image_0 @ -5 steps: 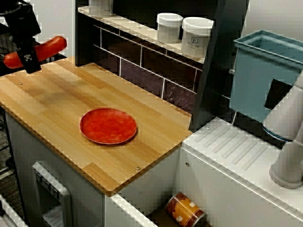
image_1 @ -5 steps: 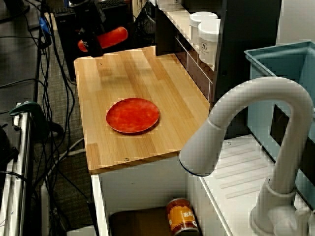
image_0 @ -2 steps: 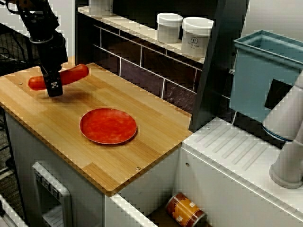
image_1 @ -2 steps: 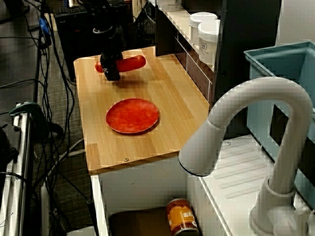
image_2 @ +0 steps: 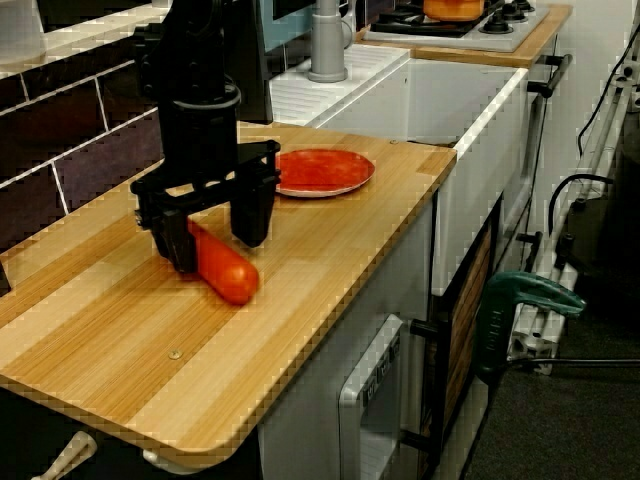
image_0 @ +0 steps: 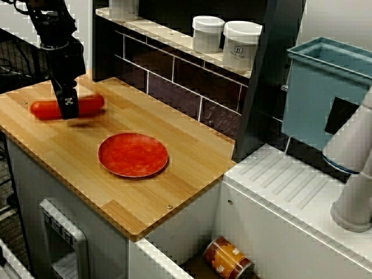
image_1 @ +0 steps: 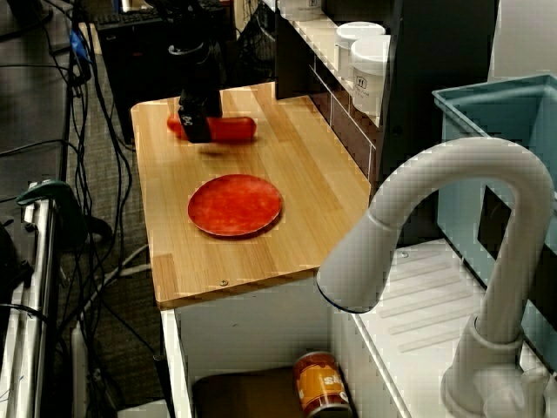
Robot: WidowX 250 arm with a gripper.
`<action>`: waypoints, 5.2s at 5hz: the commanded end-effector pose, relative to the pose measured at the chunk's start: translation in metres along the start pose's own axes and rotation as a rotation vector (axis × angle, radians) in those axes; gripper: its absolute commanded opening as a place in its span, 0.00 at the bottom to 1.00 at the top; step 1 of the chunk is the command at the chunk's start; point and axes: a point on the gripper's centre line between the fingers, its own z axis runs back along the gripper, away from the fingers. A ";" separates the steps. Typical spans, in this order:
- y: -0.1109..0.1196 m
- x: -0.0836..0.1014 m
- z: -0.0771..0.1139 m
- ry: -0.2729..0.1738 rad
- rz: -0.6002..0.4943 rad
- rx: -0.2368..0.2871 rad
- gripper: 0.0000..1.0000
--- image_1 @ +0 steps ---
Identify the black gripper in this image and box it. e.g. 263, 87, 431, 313
169, 41, 227, 144

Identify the red toy sausage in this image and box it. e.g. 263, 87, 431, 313
166, 113, 258, 143

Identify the red round plate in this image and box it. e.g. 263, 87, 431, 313
186, 173, 284, 239

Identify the black computer tower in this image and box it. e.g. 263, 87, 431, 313
95, 15, 192, 147

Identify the narrow black upright panel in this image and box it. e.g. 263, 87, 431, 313
273, 12, 314, 101

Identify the black keyboard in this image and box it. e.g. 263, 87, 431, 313
96, 11, 164, 28

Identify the white kitchen shelf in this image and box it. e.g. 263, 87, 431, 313
278, 8, 384, 127

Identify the dark tile backsplash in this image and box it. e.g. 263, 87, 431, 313
306, 64, 378, 184

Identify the white labelled container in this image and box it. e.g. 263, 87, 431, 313
278, 0, 324, 22

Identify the green bar clamp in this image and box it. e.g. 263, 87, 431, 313
16, 179, 88, 245

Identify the white jar with logo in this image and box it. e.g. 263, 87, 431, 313
349, 34, 391, 118

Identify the plain white jar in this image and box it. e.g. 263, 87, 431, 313
334, 20, 387, 82

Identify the black bag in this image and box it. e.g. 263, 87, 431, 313
0, 219, 35, 306

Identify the wide black upright panel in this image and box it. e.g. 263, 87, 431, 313
378, 0, 500, 245

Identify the teal plastic bin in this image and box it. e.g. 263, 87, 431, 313
430, 73, 557, 375

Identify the orange soup can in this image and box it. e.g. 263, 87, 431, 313
292, 350, 353, 418

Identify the white toy sink unit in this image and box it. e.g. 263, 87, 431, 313
158, 237, 557, 418

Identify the black wire mesh rack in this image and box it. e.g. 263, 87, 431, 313
237, 0, 279, 86

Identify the blue cable connector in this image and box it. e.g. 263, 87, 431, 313
69, 28, 91, 60

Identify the white floor cable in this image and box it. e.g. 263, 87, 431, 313
82, 243, 153, 314

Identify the silver aluminium frame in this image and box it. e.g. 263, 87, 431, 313
0, 186, 60, 418

